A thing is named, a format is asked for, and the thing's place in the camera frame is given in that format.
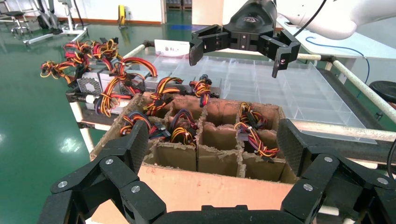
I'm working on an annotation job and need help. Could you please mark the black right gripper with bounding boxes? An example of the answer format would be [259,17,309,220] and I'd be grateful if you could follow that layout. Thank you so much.
[189,0,301,78]

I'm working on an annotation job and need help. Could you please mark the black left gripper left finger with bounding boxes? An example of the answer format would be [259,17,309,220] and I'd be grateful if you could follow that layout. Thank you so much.
[37,119,168,224]

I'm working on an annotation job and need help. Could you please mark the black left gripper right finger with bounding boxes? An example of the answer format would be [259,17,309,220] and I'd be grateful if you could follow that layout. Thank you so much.
[276,118,396,224]

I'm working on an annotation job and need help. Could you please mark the power supply with purple wires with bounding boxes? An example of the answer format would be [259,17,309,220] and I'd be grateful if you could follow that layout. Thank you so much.
[120,111,171,140]

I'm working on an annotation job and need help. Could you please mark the white label sign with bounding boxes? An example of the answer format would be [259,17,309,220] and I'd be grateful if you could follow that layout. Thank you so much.
[154,39,190,58]

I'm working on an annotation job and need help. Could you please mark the clear plastic divided tray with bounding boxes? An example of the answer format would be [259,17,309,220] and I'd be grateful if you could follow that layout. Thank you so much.
[136,54,378,144]

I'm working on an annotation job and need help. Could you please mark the cardboard box with dividers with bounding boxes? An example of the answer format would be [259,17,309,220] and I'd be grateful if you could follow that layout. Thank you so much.
[90,92,299,224]

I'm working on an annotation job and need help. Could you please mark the plain silver power supply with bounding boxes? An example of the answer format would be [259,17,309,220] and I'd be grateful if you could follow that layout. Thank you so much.
[143,71,174,92]

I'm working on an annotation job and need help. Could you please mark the power supply with honeycomb grille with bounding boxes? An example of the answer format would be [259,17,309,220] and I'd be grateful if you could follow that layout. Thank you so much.
[76,70,134,118]

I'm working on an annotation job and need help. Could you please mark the grey power supply units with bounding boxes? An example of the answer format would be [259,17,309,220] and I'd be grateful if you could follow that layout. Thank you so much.
[66,40,396,155]

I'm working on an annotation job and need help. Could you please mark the black round stool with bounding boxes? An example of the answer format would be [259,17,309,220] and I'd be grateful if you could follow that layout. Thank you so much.
[369,81,396,104]

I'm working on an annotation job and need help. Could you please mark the white table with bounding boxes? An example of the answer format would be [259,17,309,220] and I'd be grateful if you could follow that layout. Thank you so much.
[276,17,396,61]

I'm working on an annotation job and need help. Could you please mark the white metal equipment stand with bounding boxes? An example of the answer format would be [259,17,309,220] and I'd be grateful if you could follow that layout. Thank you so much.
[23,0,89,46]

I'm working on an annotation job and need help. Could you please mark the black seat chair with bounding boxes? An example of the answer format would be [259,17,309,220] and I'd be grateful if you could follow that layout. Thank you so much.
[0,11,32,35]

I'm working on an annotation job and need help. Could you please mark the power supply with wire harness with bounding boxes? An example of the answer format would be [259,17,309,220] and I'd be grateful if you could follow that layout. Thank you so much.
[91,37,124,63]
[182,74,223,108]
[234,122,281,163]
[40,40,93,85]
[142,77,184,117]
[239,102,268,129]
[168,109,198,147]

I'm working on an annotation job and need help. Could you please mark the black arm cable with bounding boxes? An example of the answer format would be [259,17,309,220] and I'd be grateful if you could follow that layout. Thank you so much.
[292,0,328,37]

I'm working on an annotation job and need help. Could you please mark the black cable loop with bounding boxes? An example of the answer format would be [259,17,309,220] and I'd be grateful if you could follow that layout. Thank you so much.
[386,137,396,182]

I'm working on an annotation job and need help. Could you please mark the power supply with thick red wires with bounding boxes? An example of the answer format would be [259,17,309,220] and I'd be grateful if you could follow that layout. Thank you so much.
[103,56,158,97]

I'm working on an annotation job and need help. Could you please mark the blue cable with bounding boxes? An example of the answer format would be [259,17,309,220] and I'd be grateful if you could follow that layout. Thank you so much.
[305,36,371,85]

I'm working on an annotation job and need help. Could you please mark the yellow hose reel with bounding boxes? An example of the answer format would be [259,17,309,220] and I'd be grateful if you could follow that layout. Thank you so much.
[118,4,126,27]

